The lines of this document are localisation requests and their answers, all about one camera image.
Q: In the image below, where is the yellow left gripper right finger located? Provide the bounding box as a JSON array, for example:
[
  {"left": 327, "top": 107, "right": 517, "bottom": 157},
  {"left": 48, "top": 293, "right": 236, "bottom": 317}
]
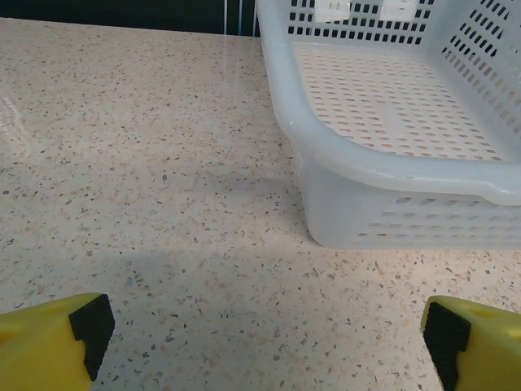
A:
[{"left": 419, "top": 296, "right": 521, "bottom": 391}]

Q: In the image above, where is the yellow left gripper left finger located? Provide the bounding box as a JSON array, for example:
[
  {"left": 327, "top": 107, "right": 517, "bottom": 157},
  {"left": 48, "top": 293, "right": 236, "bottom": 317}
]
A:
[{"left": 0, "top": 292, "right": 116, "bottom": 391}]

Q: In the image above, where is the white perforated basket with stickers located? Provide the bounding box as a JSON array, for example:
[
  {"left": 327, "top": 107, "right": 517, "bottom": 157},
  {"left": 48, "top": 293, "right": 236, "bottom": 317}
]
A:
[{"left": 254, "top": 0, "right": 521, "bottom": 250}]

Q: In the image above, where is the white sticker label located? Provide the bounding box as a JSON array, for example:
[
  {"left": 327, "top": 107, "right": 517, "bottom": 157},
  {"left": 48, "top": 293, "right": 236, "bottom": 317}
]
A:
[
  {"left": 316, "top": 0, "right": 352, "bottom": 22},
  {"left": 379, "top": 0, "right": 419, "bottom": 20}
]

